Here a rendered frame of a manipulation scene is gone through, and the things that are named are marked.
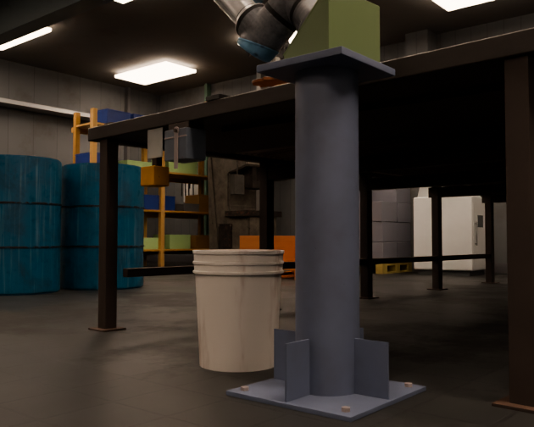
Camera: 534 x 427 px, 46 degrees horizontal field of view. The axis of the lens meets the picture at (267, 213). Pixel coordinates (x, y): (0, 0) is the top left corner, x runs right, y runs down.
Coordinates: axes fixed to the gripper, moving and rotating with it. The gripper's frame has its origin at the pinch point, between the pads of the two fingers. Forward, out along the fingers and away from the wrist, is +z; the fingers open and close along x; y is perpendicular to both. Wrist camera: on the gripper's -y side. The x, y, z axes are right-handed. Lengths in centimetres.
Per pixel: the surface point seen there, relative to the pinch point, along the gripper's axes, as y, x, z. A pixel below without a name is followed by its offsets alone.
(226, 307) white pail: -22, -41, 80
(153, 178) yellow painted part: -46, 19, 34
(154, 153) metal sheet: -45, 23, 24
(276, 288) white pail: -5, -36, 76
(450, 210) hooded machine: 254, 422, 33
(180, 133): -34.6, 5.7, 18.6
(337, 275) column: 5, -78, 70
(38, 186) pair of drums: -141, 239, 16
